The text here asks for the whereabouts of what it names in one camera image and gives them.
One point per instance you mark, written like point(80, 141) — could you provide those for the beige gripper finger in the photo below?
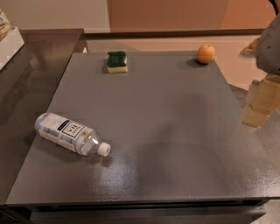
point(252, 47)
point(262, 100)

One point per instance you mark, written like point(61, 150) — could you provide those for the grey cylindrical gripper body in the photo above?
point(269, 48)

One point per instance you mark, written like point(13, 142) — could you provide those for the orange fruit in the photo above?
point(205, 54)

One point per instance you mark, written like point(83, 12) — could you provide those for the grey metal table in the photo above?
point(178, 152)

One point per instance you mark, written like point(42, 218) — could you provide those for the green and yellow sponge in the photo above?
point(117, 62)

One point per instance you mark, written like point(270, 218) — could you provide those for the clear plastic water bottle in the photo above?
point(71, 135)

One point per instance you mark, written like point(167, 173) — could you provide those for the dark brown side table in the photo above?
point(27, 86)

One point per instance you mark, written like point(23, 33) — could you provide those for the white box on side table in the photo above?
point(9, 46)

